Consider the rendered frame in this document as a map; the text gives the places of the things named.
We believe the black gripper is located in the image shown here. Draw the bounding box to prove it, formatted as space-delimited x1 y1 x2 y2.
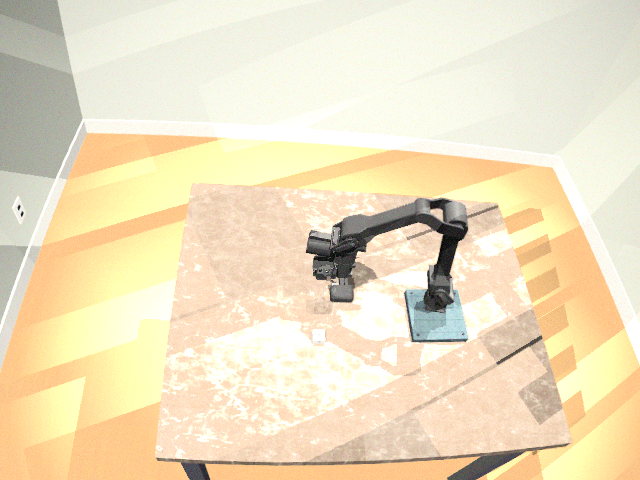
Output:
329 251 356 304

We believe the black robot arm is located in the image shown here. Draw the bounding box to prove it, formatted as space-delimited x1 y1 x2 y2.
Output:
306 197 468 313

